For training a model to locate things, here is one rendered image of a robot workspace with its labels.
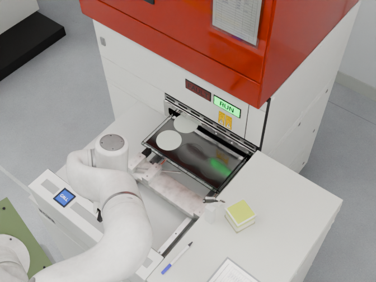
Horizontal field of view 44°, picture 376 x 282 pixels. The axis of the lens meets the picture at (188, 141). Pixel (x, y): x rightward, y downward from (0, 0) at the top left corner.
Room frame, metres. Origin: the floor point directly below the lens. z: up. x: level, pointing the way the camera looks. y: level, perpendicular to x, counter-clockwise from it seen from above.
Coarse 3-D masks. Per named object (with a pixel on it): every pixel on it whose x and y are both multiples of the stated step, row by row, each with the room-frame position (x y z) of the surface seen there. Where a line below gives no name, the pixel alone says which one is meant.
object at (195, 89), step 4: (188, 84) 1.20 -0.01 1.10; (192, 84) 1.18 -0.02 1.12; (188, 88) 1.20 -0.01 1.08; (192, 88) 1.18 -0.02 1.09; (196, 88) 1.17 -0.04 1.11; (200, 88) 1.16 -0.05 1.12; (196, 92) 1.17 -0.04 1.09; (200, 92) 1.16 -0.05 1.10; (204, 92) 1.15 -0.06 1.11; (204, 96) 1.15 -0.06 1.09; (208, 96) 1.14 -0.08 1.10
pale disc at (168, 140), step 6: (162, 132) 1.13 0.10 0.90; (168, 132) 1.13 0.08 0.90; (174, 132) 1.13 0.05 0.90; (162, 138) 1.10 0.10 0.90; (168, 138) 1.10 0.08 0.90; (174, 138) 1.10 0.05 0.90; (180, 138) 1.10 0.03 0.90; (162, 144) 1.07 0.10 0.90; (168, 144) 1.07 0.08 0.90; (174, 144) 1.07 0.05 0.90; (168, 150) 1.05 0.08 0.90
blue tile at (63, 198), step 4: (64, 192) 0.83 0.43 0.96; (68, 192) 0.83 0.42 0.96; (60, 196) 0.81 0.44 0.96; (64, 196) 0.81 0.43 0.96; (68, 196) 0.81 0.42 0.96; (72, 196) 0.81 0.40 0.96; (60, 200) 0.80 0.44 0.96; (64, 200) 0.80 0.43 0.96; (68, 200) 0.80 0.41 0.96; (64, 204) 0.78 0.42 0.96
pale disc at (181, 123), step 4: (180, 116) 1.21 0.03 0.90; (184, 116) 1.21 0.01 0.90; (176, 120) 1.19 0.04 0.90; (180, 120) 1.19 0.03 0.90; (184, 120) 1.19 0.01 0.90; (188, 120) 1.19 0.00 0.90; (176, 124) 1.17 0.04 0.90; (180, 124) 1.17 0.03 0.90; (184, 124) 1.17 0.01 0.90; (188, 124) 1.17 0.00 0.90; (192, 124) 1.17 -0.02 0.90; (196, 124) 1.17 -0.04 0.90; (176, 128) 1.15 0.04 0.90; (180, 128) 1.15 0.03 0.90; (184, 128) 1.15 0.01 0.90; (188, 128) 1.15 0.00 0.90; (192, 128) 1.15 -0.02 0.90; (184, 132) 1.13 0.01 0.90; (188, 132) 1.13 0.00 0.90
